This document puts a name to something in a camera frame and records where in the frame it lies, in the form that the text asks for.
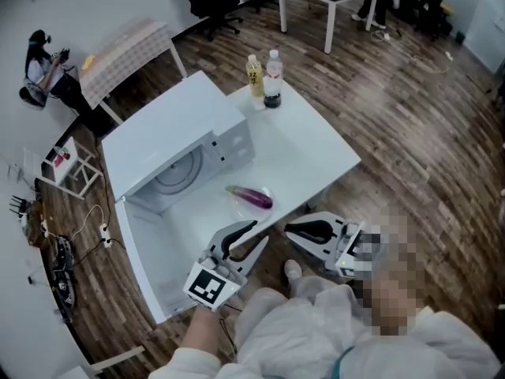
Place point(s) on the black router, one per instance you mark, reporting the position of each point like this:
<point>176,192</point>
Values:
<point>21,211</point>

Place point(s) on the white table with toys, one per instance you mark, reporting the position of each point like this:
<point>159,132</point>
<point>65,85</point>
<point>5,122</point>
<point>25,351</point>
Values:
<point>114,361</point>

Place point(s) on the yellow object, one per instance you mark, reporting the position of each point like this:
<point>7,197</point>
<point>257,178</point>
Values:
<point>88,61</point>

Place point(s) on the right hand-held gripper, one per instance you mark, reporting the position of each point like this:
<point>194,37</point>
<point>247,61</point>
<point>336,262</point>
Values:
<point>347,259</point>

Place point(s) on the purple eggplant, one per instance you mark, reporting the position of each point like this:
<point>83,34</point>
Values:
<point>252,196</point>

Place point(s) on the person's white clothing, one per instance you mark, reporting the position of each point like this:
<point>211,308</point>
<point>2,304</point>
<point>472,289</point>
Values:
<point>300,330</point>

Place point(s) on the white square table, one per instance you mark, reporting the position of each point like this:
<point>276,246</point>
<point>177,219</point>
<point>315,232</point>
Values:
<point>300,152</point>

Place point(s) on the white microwave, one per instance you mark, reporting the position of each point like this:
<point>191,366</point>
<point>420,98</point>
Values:
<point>165,121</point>

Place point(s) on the yellow drink bottle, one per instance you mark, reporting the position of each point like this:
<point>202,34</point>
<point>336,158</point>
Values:
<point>255,77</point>

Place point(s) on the small red bottle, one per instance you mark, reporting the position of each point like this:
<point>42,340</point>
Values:
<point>63,153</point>

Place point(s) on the pink small item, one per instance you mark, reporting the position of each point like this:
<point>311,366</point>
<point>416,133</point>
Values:
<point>59,162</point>

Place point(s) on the small white side table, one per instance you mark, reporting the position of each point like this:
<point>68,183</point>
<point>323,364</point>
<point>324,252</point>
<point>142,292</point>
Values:
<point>67,170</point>

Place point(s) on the clear bottle red label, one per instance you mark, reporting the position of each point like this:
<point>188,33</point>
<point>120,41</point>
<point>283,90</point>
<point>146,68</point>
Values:
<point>274,73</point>

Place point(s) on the person's left white shoe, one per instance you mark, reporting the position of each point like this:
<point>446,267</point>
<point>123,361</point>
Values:
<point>293,272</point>

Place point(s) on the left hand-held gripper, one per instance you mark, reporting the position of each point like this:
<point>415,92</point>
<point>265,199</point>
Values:
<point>207,284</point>

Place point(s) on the person's left forearm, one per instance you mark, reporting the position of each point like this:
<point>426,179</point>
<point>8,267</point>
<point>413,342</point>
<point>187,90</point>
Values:
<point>199,330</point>

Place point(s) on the black equipment bag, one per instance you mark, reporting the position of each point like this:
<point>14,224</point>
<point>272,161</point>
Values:
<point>63,267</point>

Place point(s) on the checkered cloth table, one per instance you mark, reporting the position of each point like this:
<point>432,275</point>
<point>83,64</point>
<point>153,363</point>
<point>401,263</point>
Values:
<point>126,49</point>

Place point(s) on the white power strip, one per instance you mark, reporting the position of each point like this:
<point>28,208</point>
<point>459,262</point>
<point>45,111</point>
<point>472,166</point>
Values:
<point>105,235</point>

